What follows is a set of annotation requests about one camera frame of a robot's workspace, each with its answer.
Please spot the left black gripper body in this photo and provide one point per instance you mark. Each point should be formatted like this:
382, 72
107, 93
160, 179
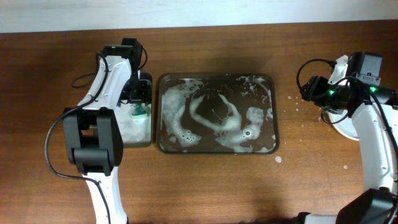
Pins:
137, 93

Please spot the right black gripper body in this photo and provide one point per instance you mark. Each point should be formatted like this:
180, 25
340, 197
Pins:
313, 89

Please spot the green yellow sponge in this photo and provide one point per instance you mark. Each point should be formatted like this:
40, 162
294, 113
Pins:
138, 111

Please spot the grey green plate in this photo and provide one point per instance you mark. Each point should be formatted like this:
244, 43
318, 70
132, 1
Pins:
344, 127

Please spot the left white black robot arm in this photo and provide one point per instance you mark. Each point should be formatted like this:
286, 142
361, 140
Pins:
114, 115

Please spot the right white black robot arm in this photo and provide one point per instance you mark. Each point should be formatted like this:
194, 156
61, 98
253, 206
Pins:
354, 92

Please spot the left soapy black tray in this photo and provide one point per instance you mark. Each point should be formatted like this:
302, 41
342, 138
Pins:
134, 132

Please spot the middle dark wet tray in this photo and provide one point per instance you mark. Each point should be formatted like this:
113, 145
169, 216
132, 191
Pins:
217, 113

